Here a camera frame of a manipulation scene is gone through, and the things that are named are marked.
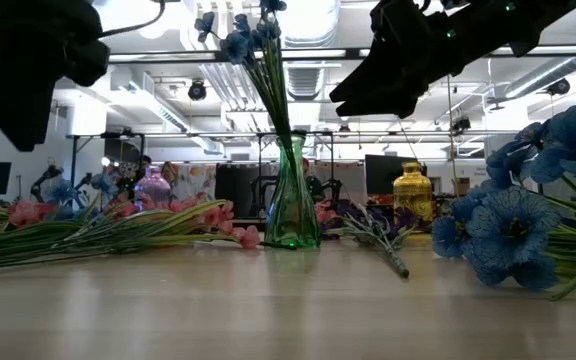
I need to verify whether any black curtain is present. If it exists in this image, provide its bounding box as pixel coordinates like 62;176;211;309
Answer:
215;162;279;219

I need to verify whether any green glass vase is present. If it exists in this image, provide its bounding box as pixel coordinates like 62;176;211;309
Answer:
263;132;322;250

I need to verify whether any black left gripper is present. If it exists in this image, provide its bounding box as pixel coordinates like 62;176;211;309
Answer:
0;0;112;154

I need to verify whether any purple artificial flower bunch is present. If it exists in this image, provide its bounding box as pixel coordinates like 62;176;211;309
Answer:
325;199;422;280

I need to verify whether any blue artificial flower bunch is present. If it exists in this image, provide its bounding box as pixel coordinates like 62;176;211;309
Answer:
430;103;576;302
42;172;117;221
193;0;303;241

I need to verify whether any black ceiling camera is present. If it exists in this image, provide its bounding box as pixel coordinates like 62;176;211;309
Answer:
547;77;572;97
187;79;208;102

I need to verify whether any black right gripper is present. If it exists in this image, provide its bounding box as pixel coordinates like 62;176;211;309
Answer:
328;0;489;120

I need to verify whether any purple glass vase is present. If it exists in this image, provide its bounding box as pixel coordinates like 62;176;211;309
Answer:
133;164;173;206

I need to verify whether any amber glass vase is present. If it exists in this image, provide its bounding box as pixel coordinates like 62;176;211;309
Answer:
392;160;434;234

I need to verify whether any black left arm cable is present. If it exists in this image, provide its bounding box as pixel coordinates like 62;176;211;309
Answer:
96;0;167;39

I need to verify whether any floral patterned curtain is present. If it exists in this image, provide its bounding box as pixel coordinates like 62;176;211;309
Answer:
170;163;218;202

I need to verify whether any pink artificial flower bunch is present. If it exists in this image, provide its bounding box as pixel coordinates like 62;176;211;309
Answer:
0;180;57;236
0;198;263;274
316;198;342;225

